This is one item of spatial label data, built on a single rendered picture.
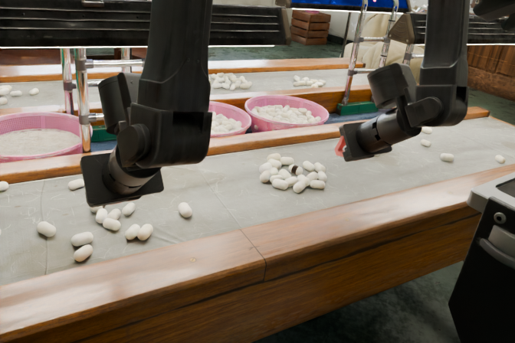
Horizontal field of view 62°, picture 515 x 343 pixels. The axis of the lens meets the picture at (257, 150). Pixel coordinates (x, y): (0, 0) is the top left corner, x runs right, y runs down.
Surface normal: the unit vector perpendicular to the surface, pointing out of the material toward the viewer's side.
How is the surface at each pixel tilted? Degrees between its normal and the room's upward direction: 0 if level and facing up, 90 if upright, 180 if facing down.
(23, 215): 0
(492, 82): 90
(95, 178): 50
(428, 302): 0
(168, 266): 0
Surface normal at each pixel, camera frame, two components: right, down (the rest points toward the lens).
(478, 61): -0.82, 0.16
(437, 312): 0.11, -0.90
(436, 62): -0.72, -0.17
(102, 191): 0.45, -0.27
